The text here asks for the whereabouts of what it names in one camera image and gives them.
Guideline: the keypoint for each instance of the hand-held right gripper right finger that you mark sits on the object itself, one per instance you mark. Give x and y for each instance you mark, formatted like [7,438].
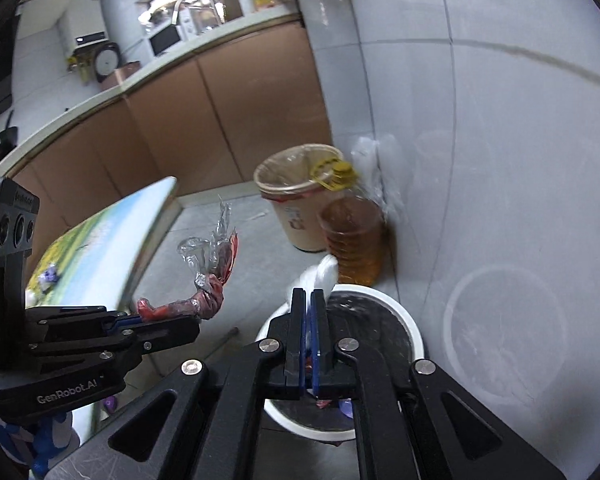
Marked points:
[320,345]

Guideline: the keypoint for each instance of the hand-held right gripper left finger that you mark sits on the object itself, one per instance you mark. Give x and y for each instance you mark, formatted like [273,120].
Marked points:
[304,345]

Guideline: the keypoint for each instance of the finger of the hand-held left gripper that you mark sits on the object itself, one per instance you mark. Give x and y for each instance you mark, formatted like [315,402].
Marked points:
[170,332]
[80,315]

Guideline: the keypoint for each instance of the pile of snack wrappers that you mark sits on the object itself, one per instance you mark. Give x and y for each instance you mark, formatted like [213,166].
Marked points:
[50,277]

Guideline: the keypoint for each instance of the red and clear twisted wrapper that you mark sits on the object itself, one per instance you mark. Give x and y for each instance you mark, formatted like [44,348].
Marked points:
[210,300]

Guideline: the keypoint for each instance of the white plastic bag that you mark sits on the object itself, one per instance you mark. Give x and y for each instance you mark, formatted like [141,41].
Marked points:
[325,270]

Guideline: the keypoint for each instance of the white bin with black liner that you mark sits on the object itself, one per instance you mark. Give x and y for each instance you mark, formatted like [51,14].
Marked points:
[407,322]

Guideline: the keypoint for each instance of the person's left hand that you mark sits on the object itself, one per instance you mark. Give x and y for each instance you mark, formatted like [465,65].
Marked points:
[47,440]

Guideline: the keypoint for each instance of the purple wrapper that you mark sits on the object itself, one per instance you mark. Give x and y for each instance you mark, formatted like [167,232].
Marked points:
[346,407]

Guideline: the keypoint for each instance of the cooking oil bottle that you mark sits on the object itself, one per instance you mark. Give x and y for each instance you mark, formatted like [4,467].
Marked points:
[352,240]

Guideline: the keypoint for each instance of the beige waste bin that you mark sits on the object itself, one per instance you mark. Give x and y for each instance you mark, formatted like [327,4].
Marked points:
[300,225]

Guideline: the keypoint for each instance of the clear plastic bag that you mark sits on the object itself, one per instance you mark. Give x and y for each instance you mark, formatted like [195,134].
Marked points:
[385,160]

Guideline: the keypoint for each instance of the brown kitchen counter cabinet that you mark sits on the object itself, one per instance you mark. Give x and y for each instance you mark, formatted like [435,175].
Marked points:
[180,120]

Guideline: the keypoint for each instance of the rice cooker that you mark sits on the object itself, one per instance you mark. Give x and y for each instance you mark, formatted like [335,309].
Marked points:
[105,62]

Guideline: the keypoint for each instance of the white water heater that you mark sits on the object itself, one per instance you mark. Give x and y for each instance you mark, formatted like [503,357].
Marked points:
[82,22]

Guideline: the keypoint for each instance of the white microwave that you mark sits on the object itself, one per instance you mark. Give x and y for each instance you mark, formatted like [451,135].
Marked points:
[164,40]

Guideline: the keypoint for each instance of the steel kitchen faucet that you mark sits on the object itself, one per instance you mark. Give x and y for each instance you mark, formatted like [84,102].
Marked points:
[195,2]

